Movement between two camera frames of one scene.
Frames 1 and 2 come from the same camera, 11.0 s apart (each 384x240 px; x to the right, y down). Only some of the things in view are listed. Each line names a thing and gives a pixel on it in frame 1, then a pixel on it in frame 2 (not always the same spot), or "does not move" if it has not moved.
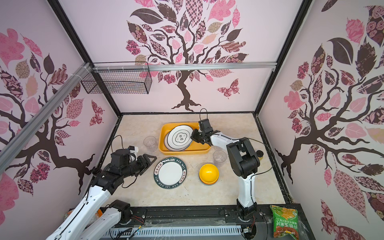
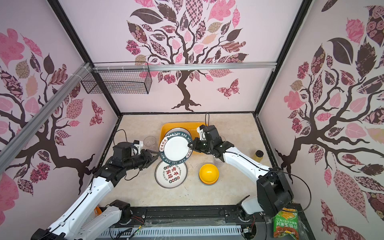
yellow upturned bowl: (208, 174) does not move
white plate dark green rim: (170, 172) → (174, 148)
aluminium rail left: (8, 149) does not move
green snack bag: (285, 222) does not move
